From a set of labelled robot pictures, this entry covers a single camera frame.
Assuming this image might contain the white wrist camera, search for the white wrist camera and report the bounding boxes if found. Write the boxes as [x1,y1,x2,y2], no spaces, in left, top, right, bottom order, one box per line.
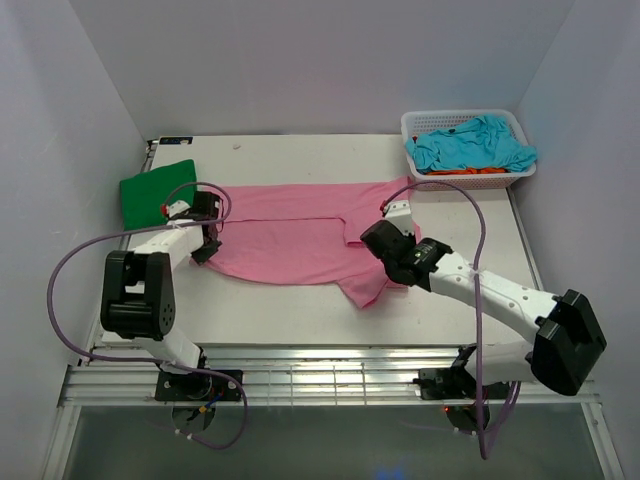
[161,200,191,221]
[382,200,415,236]

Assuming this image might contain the green folded t shirt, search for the green folded t shirt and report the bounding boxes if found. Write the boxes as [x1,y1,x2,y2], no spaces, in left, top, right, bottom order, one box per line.
[119,159,197,230]

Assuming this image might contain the blue t shirt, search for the blue t shirt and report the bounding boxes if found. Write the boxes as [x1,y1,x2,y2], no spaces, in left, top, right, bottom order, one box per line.
[405,114,537,174]

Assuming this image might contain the orange t shirt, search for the orange t shirt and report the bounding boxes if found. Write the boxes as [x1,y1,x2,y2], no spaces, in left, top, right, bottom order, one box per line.
[425,167,509,176]

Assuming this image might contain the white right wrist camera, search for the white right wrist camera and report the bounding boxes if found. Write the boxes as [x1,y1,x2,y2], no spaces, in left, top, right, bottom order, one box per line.
[382,200,415,236]

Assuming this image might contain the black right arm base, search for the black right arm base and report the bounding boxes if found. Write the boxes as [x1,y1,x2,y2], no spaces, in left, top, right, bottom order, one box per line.
[412,368,516,434]

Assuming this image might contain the blue label sticker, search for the blue label sticker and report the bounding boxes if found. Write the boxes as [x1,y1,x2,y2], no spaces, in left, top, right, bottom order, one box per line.
[159,136,193,145]

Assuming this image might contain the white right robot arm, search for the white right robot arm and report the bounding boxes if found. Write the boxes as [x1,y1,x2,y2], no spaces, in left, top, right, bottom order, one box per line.
[360,220,607,399]

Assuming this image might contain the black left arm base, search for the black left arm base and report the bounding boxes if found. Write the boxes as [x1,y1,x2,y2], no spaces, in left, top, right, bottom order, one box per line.
[153,371,241,434]

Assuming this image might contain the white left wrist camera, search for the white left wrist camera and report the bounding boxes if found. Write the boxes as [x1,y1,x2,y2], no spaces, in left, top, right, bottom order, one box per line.
[161,200,191,221]

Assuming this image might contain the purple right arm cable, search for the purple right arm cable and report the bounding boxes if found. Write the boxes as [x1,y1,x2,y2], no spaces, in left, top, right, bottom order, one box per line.
[382,180,521,460]

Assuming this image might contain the aluminium frame rail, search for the aluminium frame rail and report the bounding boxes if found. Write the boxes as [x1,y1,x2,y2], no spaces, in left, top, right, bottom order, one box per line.
[64,343,600,407]

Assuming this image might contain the pink t shirt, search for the pink t shirt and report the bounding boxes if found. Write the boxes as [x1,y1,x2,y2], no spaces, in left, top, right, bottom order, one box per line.
[206,176,409,308]

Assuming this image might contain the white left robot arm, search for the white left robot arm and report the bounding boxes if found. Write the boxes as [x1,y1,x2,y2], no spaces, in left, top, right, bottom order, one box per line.
[100,191,222,400]

